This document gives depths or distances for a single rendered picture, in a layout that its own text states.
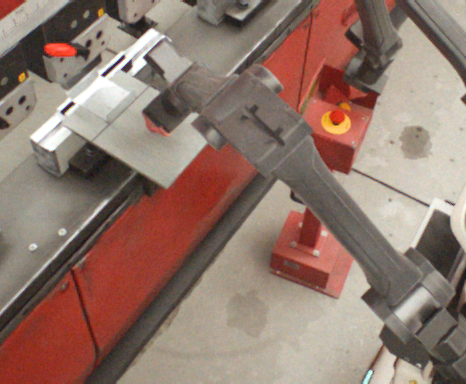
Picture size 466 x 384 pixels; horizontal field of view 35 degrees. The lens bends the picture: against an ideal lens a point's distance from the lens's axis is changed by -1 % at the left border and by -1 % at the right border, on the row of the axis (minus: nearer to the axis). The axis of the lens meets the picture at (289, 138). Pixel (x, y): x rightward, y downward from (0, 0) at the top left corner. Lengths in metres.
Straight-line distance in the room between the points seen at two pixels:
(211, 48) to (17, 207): 0.60
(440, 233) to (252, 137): 0.64
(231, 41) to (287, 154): 1.05
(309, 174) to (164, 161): 0.65
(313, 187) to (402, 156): 1.95
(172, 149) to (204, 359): 1.00
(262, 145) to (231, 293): 1.63
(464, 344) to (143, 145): 0.74
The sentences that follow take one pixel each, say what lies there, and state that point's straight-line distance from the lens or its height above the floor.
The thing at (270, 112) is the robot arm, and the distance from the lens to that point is 0.83.
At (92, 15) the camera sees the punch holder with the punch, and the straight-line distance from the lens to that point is 1.41.
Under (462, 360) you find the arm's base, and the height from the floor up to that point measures 1.22.
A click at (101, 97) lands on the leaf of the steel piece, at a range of 1.57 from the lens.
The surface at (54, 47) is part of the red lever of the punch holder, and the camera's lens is 1.30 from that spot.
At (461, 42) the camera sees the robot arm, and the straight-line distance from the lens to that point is 1.29.
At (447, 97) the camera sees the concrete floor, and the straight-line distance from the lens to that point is 3.03.
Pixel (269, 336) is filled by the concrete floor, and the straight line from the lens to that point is 2.37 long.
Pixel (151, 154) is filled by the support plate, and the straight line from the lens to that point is 1.47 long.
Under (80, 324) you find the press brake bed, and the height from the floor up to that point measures 0.54.
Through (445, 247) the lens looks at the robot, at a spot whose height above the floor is 1.04.
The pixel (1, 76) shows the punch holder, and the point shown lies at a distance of 1.29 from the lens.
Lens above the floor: 2.18
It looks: 52 degrees down
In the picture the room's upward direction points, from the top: 9 degrees clockwise
